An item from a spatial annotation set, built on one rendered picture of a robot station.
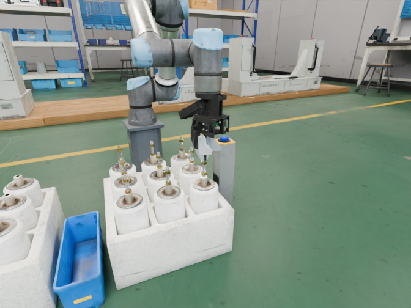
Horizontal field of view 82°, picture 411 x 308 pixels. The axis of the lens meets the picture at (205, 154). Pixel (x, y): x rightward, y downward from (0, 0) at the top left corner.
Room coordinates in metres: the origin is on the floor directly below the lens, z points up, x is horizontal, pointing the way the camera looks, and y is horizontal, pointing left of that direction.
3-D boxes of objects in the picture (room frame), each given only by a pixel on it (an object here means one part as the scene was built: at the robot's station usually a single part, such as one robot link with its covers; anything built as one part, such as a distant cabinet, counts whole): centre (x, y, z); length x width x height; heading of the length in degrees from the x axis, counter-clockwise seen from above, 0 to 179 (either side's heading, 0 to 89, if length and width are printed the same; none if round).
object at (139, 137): (1.24, 0.34, 0.15); 0.19 x 0.19 x 0.30; 26
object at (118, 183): (0.69, 0.27, 0.25); 0.08 x 0.08 x 0.01
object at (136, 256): (0.73, 0.16, 0.09); 0.39 x 0.39 x 0.18; 23
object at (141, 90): (1.24, 0.33, 0.47); 0.13 x 0.12 x 0.14; 110
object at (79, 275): (0.55, 0.38, 0.06); 0.30 x 0.11 x 0.12; 23
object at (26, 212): (0.57, 0.56, 0.16); 0.10 x 0.10 x 0.18
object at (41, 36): (4.69, 3.06, 0.90); 0.50 x 0.38 x 0.21; 25
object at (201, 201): (0.67, 0.01, 0.16); 0.10 x 0.10 x 0.18
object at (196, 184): (0.67, 0.01, 0.25); 0.08 x 0.08 x 0.01
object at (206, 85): (0.66, -0.01, 0.57); 0.08 x 0.08 x 0.05
